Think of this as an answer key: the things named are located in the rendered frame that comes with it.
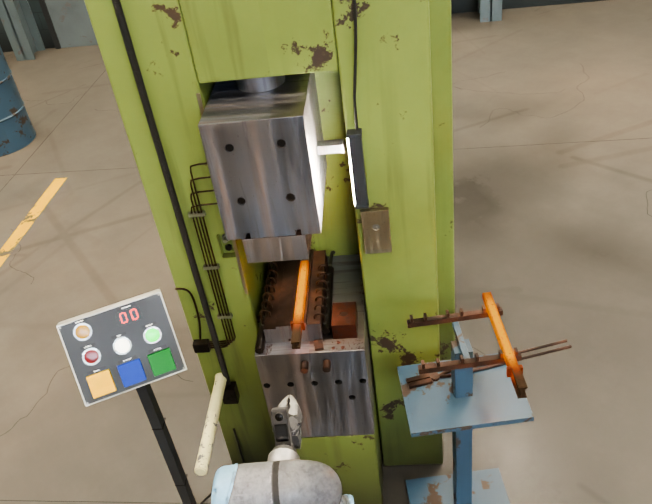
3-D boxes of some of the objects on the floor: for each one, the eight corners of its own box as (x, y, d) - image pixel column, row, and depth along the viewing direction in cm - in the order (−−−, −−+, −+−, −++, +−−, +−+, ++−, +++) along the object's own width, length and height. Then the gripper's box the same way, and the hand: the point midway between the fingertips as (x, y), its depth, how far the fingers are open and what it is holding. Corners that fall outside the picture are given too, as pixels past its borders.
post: (198, 521, 296) (125, 335, 233) (189, 521, 297) (113, 336, 233) (200, 512, 300) (128, 327, 236) (191, 513, 300) (117, 328, 236)
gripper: (271, 467, 202) (278, 409, 219) (302, 466, 201) (307, 408, 218) (266, 448, 197) (274, 391, 213) (298, 447, 196) (303, 389, 213)
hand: (289, 396), depth 213 cm, fingers closed
